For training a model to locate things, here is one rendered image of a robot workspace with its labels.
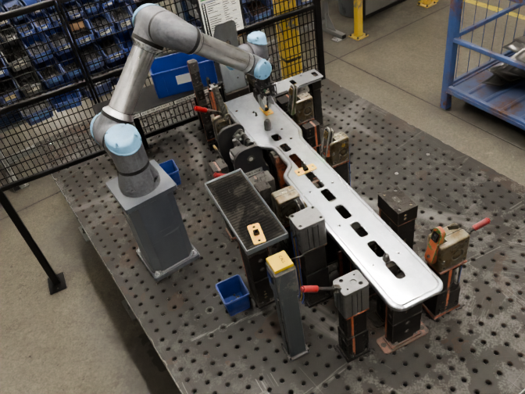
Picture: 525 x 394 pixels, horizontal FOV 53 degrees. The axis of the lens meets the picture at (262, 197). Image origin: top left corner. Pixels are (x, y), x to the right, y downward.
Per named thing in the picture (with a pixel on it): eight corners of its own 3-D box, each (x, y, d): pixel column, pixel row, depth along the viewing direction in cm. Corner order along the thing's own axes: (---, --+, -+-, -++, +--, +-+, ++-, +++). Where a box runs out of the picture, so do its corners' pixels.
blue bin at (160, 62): (219, 83, 255) (213, 59, 246) (158, 99, 252) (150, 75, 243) (212, 68, 267) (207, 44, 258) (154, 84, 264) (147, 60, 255)
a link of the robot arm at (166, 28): (173, 14, 163) (278, 59, 198) (157, 5, 171) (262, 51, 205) (160, 49, 166) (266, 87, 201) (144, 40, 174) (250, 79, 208)
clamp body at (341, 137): (357, 202, 228) (355, 137, 205) (333, 212, 225) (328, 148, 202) (346, 190, 234) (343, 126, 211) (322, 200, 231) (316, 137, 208)
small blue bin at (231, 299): (254, 308, 193) (250, 293, 188) (229, 320, 191) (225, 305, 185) (242, 288, 201) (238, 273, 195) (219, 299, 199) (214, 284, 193)
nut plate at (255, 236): (266, 241, 154) (266, 238, 153) (254, 245, 154) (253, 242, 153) (258, 223, 160) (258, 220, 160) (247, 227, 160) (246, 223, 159)
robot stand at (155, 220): (156, 282, 209) (125, 210, 183) (137, 252, 223) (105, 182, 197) (201, 256, 216) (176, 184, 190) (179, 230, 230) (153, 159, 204)
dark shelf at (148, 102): (274, 69, 263) (273, 63, 261) (101, 131, 243) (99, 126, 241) (256, 53, 279) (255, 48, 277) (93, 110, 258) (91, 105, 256)
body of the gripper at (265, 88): (262, 101, 223) (258, 76, 215) (254, 92, 229) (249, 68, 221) (278, 95, 224) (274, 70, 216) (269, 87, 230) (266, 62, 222)
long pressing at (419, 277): (455, 284, 154) (456, 281, 153) (391, 317, 149) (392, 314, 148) (262, 90, 253) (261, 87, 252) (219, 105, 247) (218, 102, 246)
